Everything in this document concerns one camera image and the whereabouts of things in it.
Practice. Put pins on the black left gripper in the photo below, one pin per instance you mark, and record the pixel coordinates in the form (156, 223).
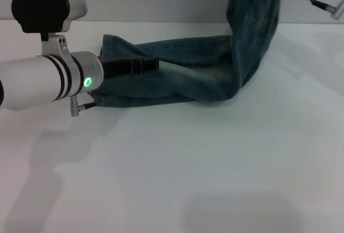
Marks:
(121, 68)

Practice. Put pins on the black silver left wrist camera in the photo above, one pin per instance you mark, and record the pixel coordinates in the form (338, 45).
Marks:
(40, 10)

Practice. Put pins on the blue denim shorts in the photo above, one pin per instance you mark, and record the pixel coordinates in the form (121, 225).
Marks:
(188, 69)

